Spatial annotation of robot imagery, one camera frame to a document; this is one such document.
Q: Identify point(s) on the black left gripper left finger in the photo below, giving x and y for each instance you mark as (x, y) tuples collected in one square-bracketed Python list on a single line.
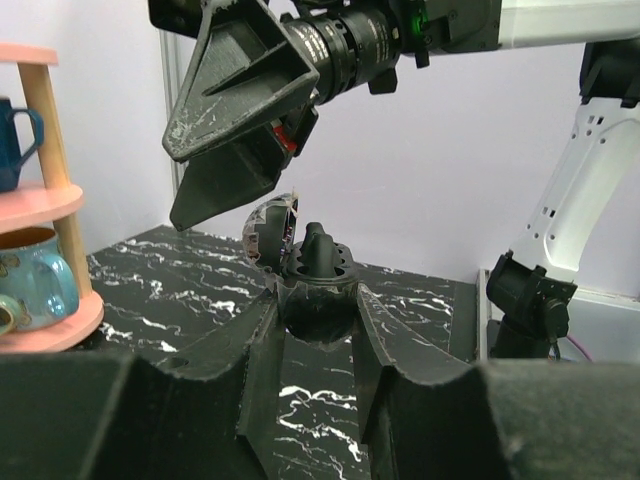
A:
[(206, 413)]

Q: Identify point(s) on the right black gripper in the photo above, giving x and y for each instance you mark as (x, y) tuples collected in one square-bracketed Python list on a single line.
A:
[(254, 70)]

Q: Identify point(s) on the green speckled ceramic mug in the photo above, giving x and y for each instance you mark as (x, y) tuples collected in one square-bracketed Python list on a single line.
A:
[(10, 313)]

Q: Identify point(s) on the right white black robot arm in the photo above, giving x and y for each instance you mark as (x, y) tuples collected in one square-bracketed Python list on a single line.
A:
[(534, 281)]

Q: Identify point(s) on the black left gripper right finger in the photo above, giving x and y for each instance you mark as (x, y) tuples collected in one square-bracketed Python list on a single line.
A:
[(424, 414)]

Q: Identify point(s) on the pink three-tier wooden shelf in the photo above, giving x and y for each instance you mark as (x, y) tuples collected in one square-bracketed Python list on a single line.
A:
[(46, 197)]

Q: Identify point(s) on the dark blue ceramic mug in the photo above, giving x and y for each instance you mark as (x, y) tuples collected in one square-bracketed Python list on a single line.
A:
[(13, 157)]

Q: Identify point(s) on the blue butterfly ceramic mug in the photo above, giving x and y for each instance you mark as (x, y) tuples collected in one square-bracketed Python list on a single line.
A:
[(37, 284)]

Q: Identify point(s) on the right aluminium corner post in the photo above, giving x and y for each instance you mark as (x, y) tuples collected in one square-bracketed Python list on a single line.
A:
[(171, 71)]

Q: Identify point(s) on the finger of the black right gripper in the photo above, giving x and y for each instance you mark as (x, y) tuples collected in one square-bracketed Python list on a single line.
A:
[(228, 177)]

